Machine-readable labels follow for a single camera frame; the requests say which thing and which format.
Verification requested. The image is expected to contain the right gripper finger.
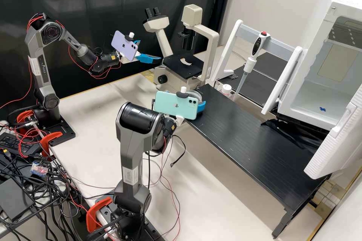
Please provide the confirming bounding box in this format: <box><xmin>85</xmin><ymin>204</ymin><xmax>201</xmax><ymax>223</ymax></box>
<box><xmin>196</xmin><ymin>100</ymin><xmax>207</xmax><ymax>118</ymax></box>

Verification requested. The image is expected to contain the petri dish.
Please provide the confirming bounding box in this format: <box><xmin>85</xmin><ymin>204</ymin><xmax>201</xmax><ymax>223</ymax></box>
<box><xmin>187</xmin><ymin>90</ymin><xmax>204</xmax><ymax>104</ymax></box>

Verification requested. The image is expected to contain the incubator door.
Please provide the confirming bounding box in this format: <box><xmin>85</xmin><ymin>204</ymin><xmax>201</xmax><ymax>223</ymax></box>
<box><xmin>303</xmin><ymin>85</ymin><xmax>362</xmax><ymax>180</ymax></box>

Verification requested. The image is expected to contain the white incubator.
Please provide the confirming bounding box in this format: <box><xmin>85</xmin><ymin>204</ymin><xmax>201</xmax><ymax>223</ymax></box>
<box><xmin>277</xmin><ymin>0</ymin><xmax>362</xmax><ymax>133</ymax></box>

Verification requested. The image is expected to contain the black platform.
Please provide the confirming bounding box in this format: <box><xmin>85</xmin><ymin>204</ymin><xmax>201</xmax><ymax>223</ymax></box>
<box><xmin>253</xmin><ymin>52</ymin><xmax>288</xmax><ymax>74</ymax></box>
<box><xmin>233</xmin><ymin>69</ymin><xmax>284</xmax><ymax>109</ymax></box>
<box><xmin>185</xmin><ymin>84</ymin><xmax>331</xmax><ymax>239</ymax></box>

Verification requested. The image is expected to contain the cream microscope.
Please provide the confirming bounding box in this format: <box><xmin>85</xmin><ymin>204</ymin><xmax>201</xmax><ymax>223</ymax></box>
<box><xmin>143</xmin><ymin>4</ymin><xmax>220</xmax><ymax>90</ymax></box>

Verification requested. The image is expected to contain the pipette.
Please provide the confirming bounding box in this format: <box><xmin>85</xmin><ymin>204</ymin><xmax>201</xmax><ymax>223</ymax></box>
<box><xmin>232</xmin><ymin>31</ymin><xmax>271</xmax><ymax>102</ymax></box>

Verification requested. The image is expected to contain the white pipette stand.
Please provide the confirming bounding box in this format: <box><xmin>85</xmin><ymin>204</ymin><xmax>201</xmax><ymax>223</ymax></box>
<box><xmin>210</xmin><ymin>19</ymin><xmax>304</xmax><ymax>116</ymax></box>

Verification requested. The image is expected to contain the red clamp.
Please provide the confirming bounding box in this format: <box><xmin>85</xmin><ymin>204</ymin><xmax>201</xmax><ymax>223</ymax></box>
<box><xmin>16</xmin><ymin>110</ymin><xmax>37</xmax><ymax>125</ymax></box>
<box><xmin>39</xmin><ymin>131</ymin><xmax>64</xmax><ymax>157</ymax></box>
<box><xmin>86</xmin><ymin>197</ymin><xmax>114</xmax><ymax>233</ymax></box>

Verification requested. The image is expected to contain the small circuit board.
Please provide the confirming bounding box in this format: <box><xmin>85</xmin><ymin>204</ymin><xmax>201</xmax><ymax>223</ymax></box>
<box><xmin>30</xmin><ymin>162</ymin><xmax>49</xmax><ymax>176</ymax></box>

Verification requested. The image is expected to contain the black power adapter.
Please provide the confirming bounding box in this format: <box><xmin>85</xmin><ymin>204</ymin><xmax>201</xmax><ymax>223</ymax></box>
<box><xmin>0</xmin><ymin>132</ymin><xmax>43</xmax><ymax>157</ymax></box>

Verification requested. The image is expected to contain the flat black box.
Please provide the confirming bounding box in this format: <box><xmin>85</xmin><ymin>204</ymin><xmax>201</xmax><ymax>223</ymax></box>
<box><xmin>0</xmin><ymin>178</ymin><xmax>36</xmax><ymax>222</ymax></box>

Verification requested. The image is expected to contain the left wrist camera phone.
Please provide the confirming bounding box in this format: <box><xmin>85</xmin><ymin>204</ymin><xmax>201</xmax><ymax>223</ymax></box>
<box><xmin>110</xmin><ymin>30</ymin><xmax>141</xmax><ymax>62</ymax></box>

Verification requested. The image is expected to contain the wrist camera phone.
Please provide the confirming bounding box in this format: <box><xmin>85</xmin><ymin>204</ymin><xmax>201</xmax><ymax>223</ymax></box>
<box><xmin>110</xmin><ymin>30</ymin><xmax>141</xmax><ymax>62</ymax></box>
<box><xmin>153</xmin><ymin>85</ymin><xmax>200</xmax><ymax>125</ymax></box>

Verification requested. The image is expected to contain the right wrist camera phone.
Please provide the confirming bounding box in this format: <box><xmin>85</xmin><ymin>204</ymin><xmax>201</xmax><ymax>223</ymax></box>
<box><xmin>153</xmin><ymin>85</ymin><xmax>200</xmax><ymax>125</ymax></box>

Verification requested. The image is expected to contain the black cable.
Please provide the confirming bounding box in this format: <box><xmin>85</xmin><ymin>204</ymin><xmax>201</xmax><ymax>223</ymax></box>
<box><xmin>169</xmin><ymin>134</ymin><xmax>187</xmax><ymax>168</ymax></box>

